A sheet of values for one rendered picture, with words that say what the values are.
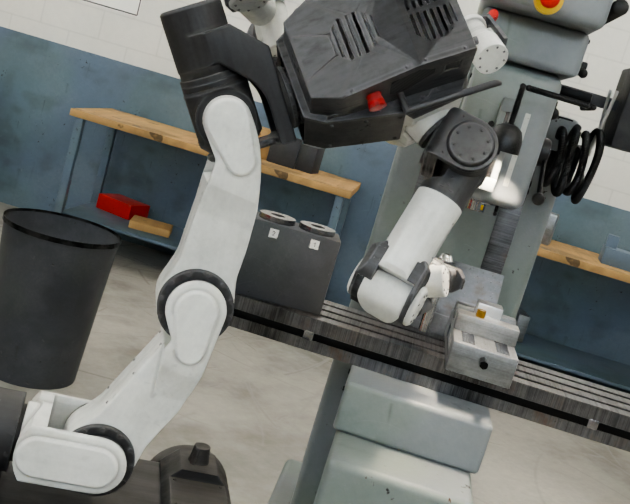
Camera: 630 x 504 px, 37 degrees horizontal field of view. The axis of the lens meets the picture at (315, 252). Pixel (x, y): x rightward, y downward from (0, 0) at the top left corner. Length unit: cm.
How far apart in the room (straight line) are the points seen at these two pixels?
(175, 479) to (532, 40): 122
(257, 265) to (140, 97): 461
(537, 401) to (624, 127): 74
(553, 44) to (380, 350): 79
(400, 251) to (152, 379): 53
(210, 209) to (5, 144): 548
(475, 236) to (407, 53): 115
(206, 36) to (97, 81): 522
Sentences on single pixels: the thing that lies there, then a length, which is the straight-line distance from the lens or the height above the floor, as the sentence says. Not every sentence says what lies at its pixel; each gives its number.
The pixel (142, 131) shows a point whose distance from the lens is 595.
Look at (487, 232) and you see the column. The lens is 270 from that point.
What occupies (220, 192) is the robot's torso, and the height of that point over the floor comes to 123.
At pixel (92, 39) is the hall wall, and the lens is 694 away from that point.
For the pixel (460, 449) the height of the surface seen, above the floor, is 78.
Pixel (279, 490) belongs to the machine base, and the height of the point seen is 20.
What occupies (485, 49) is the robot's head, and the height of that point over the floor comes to 161.
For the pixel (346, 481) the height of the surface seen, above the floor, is 70.
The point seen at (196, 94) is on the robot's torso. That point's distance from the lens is 172.
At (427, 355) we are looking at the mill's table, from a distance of 226.
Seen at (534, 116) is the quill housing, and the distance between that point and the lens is 222.
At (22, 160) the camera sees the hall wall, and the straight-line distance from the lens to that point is 713.
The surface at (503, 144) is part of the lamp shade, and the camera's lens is 208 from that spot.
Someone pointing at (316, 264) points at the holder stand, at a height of 106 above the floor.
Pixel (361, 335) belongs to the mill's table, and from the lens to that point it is 226.
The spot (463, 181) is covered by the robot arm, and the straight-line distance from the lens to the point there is 171.
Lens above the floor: 148
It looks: 10 degrees down
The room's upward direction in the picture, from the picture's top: 16 degrees clockwise
